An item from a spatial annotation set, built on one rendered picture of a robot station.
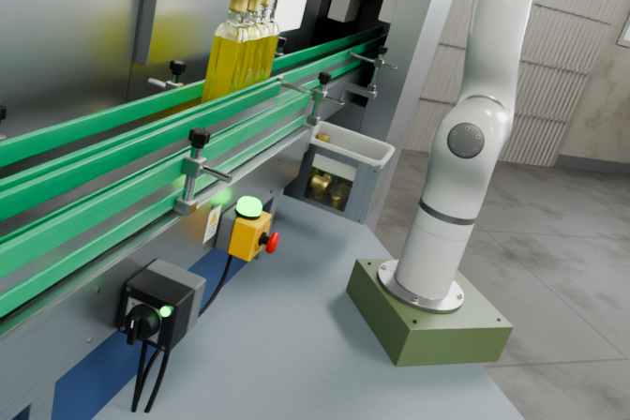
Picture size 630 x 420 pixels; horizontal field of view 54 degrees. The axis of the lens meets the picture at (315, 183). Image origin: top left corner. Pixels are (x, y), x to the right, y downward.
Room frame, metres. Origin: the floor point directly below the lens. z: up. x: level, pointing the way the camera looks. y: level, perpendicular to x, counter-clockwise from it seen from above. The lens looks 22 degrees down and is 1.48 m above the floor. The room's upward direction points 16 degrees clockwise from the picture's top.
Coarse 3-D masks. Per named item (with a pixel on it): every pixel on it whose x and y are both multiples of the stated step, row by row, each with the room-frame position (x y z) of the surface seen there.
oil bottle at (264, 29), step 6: (258, 24) 1.32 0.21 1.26; (264, 24) 1.33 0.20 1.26; (264, 30) 1.32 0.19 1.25; (264, 36) 1.32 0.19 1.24; (264, 42) 1.33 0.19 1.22; (264, 48) 1.34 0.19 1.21; (258, 54) 1.31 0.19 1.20; (264, 54) 1.35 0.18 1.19; (258, 60) 1.32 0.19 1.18; (258, 66) 1.32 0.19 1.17; (258, 72) 1.33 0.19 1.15; (252, 78) 1.31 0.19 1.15; (258, 78) 1.34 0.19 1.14
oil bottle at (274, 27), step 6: (270, 24) 1.37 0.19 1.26; (276, 24) 1.39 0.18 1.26; (270, 30) 1.36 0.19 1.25; (276, 30) 1.38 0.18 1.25; (270, 36) 1.36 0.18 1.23; (276, 36) 1.39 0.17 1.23; (270, 42) 1.37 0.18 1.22; (276, 42) 1.40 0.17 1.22; (270, 48) 1.37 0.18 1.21; (276, 48) 1.41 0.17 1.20; (270, 54) 1.38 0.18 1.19; (264, 60) 1.36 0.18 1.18; (270, 60) 1.39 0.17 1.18; (264, 66) 1.36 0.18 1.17; (270, 66) 1.40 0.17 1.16; (264, 72) 1.37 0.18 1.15; (270, 72) 1.41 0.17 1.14; (264, 78) 1.38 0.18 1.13
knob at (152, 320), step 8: (128, 312) 0.65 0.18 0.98; (136, 312) 0.64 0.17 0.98; (144, 312) 0.64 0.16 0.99; (152, 312) 0.65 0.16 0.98; (128, 320) 0.64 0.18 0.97; (136, 320) 0.62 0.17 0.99; (144, 320) 0.63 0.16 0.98; (152, 320) 0.64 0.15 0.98; (128, 328) 0.62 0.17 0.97; (136, 328) 0.63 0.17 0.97; (144, 328) 0.63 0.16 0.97; (152, 328) 0.64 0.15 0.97; (128, 336) 0.62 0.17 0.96; (136, 336) 0.63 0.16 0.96; (144, 336) 0.63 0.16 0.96
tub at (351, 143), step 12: (324, 132) 1.58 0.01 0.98; (336, 132) 1.58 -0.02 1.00; (348, 132) 1.57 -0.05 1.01; (324, 144) 1.42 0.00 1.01; (336, 144) 1.57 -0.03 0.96; (348, 144) 1.57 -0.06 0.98; (360, 144) 1.56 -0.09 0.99; (372, 144) 1.56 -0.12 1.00; (384, 144) 1.55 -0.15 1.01; (348, 156) 1.41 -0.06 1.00; (360, 156) 1.40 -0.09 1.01; (372, 156) 1.55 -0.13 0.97; (384, 156) 1.45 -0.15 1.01
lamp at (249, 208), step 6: (246, 198) 0.97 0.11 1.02; (252, 198) 0.98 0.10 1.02; (240, 204) 0.96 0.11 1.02; (246, 204) 0.95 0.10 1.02; (252, 204) 0.96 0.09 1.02; (258, 204) 0.96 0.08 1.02; (240, 210) 0.95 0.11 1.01; (246, 210) 0.95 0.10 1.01; (252, 210) 0.95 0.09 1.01; (258, 210) 0.96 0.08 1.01; (240, 216) 0.95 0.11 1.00; (246, 216) 0.95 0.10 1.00; (252, 216) 0.95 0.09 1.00; (258, 216) 0.96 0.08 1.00
